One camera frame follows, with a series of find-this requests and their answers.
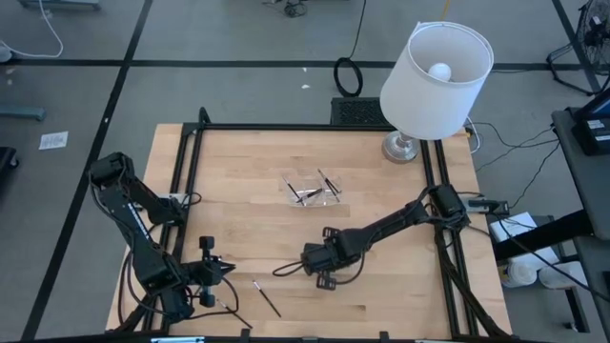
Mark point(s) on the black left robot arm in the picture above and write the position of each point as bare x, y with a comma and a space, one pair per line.
138, 233

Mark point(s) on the white paper sheet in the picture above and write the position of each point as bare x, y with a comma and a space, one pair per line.
53, 141

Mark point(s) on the thin black eyeliner brush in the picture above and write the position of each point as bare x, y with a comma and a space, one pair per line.
267, 298

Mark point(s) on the black power box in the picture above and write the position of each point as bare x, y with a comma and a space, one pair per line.
488, 206

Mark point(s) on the black aluminium table frame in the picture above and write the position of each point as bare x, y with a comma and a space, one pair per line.
286, 127

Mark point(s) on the black angled makeup brush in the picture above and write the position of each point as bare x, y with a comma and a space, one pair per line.
291, 187

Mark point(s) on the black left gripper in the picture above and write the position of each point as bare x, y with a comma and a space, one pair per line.
206, 272

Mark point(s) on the white shade table lamp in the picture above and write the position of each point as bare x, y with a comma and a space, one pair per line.
429, 109

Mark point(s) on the white cardboard box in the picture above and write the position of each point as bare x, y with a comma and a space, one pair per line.
512, 227

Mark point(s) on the black table clamp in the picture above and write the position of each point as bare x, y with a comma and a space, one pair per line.
383, 336
245, 334

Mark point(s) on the white paper towel roll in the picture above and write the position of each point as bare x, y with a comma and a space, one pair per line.
562, 276
522, 274

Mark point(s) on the black curved corner bracket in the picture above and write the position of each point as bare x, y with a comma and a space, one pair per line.
202, 114

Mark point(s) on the black floor fan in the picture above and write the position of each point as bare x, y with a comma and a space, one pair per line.
593, 28

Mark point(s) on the black cart base beam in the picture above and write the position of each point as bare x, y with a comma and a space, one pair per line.
538, 236

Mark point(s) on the black labelled device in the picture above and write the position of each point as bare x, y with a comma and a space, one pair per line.
591, 140

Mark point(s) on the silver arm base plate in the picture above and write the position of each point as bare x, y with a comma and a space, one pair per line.
176, 196

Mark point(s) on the grey side cart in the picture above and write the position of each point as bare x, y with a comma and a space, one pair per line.
579, 181

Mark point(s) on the grey desk foot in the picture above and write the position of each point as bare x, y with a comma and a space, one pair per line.
59, 4
21, 113

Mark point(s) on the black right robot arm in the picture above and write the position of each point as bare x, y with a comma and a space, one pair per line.
391, 224

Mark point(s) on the black grid floor vent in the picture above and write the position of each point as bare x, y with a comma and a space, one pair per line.
355, 112

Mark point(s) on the black blending brush pale tip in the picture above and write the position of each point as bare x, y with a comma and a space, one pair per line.
310, 195

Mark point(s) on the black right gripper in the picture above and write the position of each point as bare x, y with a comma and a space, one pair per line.
324, 257

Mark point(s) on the black makeup brush silver ferrule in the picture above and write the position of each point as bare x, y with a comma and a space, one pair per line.
328, 181
243, 321

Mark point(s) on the black laptop blue screen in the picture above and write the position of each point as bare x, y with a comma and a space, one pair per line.
598, 107

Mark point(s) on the clear acrylic organizer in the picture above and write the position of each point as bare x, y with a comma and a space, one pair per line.
314, 202

